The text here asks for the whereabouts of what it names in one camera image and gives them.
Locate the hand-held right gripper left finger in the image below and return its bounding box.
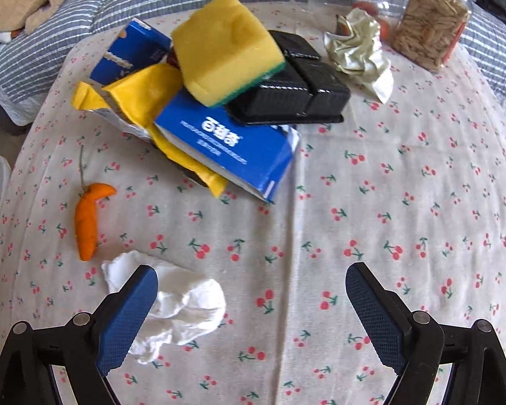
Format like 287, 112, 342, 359
0, 265, 159, 405

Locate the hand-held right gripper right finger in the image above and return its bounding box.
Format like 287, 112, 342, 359
346, 262, 506, 405

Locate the white tissue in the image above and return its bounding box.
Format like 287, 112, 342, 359
101, 251, 227, 364

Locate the orange carrot toy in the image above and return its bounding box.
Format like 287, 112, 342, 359
75, 145, 118, 261

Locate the large blue cardboard box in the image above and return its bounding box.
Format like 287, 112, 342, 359
154, 88, 301, 204

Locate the yellow foil packet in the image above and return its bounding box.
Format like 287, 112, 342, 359
71, 64, 229, 198

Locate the black plastic food tray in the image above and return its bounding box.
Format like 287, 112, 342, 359
225, 29, 352, 126

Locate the small blue cardboard box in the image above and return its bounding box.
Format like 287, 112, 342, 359
88, 18, 173, 87

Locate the yellow sponge green backing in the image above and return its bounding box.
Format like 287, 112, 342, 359
171, 0, 286, 108

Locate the cherry print blanket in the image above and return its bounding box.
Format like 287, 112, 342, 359
0, 2, 506, 405

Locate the crumpled cream wrapper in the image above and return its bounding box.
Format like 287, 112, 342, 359
324, 7, 395, 104

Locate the grey striped quilt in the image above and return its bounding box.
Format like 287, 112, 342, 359
0, 0, 506, 127

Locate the clear jar of seeds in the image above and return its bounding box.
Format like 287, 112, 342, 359
389, 0, 479, 72

